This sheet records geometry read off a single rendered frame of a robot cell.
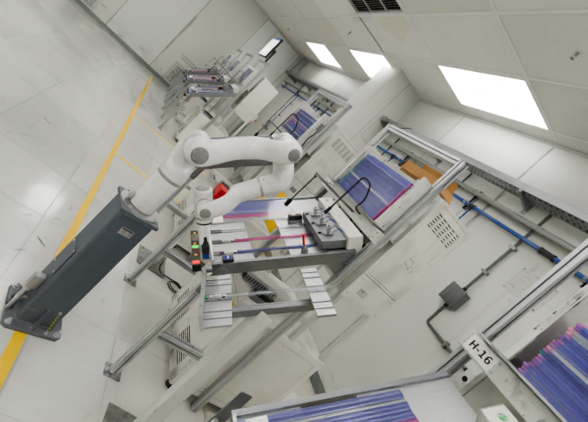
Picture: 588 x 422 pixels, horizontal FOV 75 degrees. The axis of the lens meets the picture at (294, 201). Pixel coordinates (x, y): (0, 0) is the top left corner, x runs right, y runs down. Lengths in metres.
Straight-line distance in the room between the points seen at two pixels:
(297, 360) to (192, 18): 8.98
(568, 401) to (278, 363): 1.44
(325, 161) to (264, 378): 1.82
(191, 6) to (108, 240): 8.90
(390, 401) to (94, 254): 1.26
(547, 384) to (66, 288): 1.76
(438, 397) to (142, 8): 9.84
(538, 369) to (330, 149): 2.41
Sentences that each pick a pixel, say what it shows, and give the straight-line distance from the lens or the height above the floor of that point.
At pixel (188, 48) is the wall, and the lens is 10.35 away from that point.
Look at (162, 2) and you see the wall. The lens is 10.34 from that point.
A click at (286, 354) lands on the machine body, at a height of 0.55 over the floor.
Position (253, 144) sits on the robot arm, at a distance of 1.66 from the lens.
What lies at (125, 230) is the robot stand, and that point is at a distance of 1.75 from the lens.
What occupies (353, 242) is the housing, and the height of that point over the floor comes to 1.24.
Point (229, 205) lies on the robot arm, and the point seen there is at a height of 0.98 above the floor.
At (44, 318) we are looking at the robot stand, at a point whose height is 0.08.
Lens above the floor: 1.38
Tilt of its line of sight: 6 degrees down
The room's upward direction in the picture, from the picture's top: 47 degrees clockwise
